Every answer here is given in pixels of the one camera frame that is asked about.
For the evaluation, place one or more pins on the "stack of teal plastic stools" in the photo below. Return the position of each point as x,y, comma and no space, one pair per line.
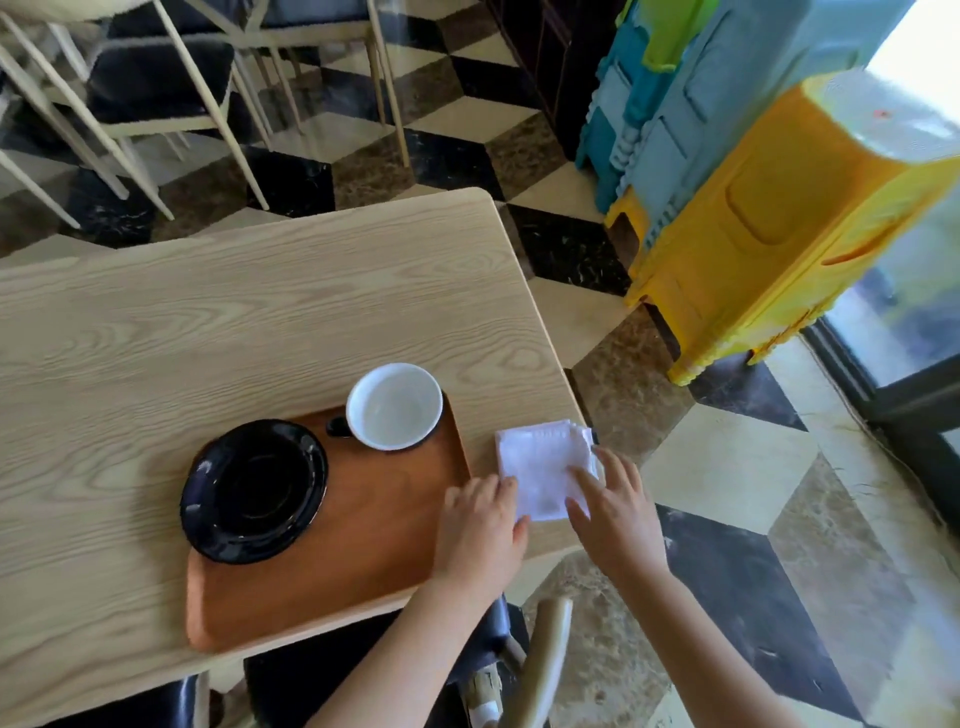
607,120

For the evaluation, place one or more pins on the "stack of yellow plastic stools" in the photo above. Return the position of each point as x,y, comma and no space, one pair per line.
780,225

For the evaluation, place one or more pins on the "black glass door frame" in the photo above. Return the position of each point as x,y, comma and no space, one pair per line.
892,405

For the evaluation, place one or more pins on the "stack of light blue stools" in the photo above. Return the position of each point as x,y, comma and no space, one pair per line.
720,97

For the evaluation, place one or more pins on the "person's left hand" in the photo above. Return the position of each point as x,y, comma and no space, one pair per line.
476,540

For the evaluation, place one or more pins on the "person's left forearm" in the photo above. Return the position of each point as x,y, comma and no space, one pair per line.
409,660

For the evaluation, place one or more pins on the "person's right hand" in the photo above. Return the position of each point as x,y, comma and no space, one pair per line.
619,525

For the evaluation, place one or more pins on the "green plastic stool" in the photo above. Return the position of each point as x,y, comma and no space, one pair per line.
671,30

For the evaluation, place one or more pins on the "black cup with white inside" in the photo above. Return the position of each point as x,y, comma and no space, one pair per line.
394,409

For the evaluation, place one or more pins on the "person's right forearm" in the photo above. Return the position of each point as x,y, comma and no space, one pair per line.
701,652

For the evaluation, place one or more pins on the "white napkin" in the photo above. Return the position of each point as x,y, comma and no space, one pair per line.
536,461

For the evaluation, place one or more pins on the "person's right thumb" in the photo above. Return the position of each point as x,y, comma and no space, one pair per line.
577,519

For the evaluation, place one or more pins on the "black saucer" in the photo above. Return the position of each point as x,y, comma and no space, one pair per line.
253,491

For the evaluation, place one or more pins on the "beige chair with black cushion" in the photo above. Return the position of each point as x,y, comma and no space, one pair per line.
517,660
142,709
161,75
330,22

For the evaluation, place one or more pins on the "brown wooden tray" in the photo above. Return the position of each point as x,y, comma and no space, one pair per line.
360,555

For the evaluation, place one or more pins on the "person's left thumb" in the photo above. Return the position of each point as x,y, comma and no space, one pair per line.
523,531

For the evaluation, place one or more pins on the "dark wooden cabinet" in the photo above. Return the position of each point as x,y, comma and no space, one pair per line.
555,60

